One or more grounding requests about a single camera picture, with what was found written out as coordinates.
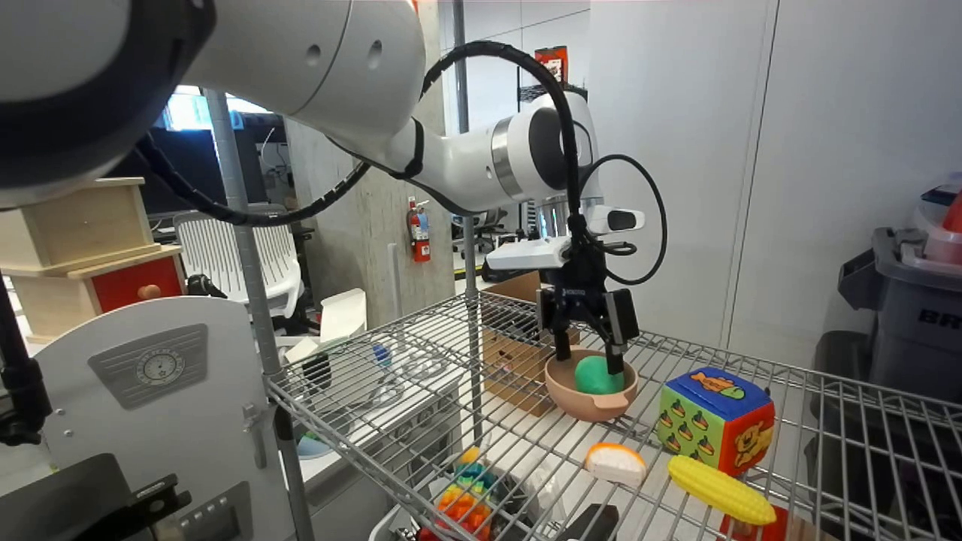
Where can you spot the rainbow stacking toy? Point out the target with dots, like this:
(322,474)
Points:
(470,500)

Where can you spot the yellow toy corn cob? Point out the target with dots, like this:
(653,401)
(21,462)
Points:
(721,489)

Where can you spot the green ball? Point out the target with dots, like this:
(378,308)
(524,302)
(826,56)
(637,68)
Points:
(589,375)

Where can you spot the orange and white toy slice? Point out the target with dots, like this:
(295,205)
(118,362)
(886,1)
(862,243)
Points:
(616,462)

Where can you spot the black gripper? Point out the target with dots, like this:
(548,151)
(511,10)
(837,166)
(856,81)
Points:
(575,291)

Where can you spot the grey storage tote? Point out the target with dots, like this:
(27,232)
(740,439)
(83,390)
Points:
(917,312)

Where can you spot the wooden drawer cabinet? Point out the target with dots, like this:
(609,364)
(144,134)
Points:
(84,252)

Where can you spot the colourful soft fabric cube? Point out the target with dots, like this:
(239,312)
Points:
(716,418)

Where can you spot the white robot base panel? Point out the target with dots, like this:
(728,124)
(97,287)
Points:
(174,389)

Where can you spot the cardboard box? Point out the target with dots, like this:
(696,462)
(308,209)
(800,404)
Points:
(511,343)

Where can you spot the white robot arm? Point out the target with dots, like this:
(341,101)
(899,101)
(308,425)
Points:
(83,81)

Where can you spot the red fire extinguisher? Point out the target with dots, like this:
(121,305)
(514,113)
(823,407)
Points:
(420,228)

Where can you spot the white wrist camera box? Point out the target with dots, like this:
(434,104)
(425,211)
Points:
(548,252)

